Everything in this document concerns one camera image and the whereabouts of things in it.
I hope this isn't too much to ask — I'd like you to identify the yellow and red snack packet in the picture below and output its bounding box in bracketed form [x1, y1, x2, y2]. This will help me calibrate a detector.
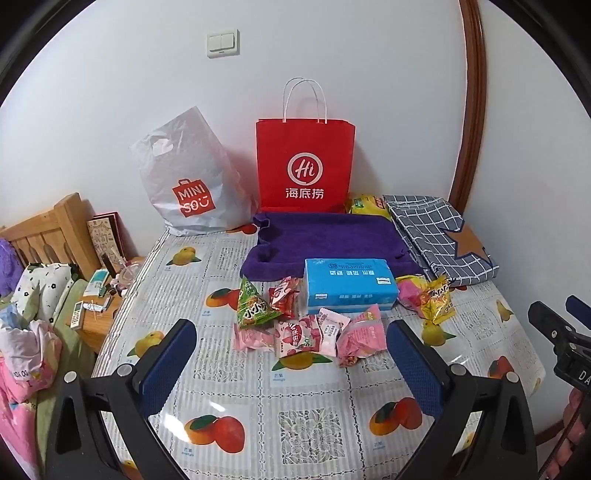
[422, 275, 456, 324]

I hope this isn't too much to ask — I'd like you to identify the grey checked cloth with star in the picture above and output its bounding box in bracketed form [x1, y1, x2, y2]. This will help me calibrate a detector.
[382, 194, 502, 289]

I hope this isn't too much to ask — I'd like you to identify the pink printed cloth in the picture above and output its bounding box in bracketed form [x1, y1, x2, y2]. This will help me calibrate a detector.
[0, 360, 47, 480]

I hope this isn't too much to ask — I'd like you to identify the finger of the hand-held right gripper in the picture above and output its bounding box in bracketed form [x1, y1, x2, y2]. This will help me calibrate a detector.
[527, 301, 575, 346]
[566, 294, 591, 326]

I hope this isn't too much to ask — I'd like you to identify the purple towel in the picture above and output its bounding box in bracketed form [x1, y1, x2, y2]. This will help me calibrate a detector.
[241, 211, 423, 280]

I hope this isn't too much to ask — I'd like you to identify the blue tissue pack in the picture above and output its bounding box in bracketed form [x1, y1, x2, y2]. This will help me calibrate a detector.
[302, 257, 399, 315]

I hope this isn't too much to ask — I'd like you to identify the fruit print tablecloth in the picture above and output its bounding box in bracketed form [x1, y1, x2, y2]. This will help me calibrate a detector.
[90, 222, 548, 480]

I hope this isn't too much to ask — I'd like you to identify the pink and yellow snack packet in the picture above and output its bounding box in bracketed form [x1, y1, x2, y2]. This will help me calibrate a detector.
[396, 274, 432, 319]

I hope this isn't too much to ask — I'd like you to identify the person's right hand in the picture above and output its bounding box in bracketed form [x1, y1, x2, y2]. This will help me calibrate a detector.
[554, 390, 591, 469]

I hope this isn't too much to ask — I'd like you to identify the white and pink snack packet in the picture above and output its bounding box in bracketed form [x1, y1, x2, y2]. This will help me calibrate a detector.
[315, 307, 352, 357]

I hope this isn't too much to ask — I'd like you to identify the small red snack packet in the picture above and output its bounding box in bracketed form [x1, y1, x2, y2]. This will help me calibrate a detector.
[269, 276, 302, 320]

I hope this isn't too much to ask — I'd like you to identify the yellow chips bag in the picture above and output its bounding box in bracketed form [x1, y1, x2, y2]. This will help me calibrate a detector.
[345, 194, 393, 220]

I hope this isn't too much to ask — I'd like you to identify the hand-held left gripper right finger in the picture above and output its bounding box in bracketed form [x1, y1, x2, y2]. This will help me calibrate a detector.
[387, 318, 539, 480]

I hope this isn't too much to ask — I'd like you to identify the green triangular snack packet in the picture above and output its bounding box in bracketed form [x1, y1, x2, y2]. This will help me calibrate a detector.
[236, 277, 282, 329]

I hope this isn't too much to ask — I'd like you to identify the pink strawberry snack packet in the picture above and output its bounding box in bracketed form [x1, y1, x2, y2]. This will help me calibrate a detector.
[274, 315, 321, 358]

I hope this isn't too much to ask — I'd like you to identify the red paper bag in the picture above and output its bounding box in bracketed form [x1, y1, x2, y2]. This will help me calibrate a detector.
[255, 77, 357, 214]

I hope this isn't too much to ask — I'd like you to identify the small pink snack packet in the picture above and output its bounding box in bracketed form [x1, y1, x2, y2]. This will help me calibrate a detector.
[233, 323, 276, 354]

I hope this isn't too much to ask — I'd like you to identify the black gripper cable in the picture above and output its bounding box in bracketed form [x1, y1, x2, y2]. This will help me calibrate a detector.
[536, 399, 583, 480]

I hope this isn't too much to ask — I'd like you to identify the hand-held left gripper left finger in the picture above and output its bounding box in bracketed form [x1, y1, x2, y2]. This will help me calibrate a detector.
[44, 318, 198, 480]

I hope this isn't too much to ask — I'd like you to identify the floral white pillow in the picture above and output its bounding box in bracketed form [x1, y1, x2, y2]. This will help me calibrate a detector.
[10, 263, 79, 324]

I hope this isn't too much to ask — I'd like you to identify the wooden nightstand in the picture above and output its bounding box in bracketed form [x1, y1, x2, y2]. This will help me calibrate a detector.
[55, 256, 148, 356]

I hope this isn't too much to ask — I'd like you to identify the white plastic shopping bag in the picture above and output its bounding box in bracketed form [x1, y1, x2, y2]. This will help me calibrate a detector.
[129, 105, 259, 237]

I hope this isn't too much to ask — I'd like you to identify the white cloth bag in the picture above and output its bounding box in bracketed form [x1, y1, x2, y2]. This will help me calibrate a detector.
[0, 320, 63, 393]

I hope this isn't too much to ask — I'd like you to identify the large pink triangular snack packet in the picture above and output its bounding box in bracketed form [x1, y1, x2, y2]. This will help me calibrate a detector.
[336, 305, 385, 367]

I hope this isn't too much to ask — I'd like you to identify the wooden bed headboard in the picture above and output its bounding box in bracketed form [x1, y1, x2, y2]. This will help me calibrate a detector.
[0, 193, 102, 282]

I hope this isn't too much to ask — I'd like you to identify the white light switch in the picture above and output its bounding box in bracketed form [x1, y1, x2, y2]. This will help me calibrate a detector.
[206, 28, 241, 59]

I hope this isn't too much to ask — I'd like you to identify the purple cloth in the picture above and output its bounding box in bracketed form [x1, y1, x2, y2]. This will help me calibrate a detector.
[0, 237, 24, 298]

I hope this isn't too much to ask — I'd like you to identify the brown wooden door frame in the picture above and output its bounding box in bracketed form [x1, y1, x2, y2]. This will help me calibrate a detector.
[458, 0, 485, 217]

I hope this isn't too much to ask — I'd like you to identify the patterned book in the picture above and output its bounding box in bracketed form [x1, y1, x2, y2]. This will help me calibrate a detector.
[87, 211, 127, 273]

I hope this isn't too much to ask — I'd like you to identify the green bed sheet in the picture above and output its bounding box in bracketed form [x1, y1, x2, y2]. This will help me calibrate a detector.
[37, 277, 100, 444]

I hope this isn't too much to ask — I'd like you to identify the teal small box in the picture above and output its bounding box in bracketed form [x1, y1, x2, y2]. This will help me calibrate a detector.
[84, 270, 112, 296]

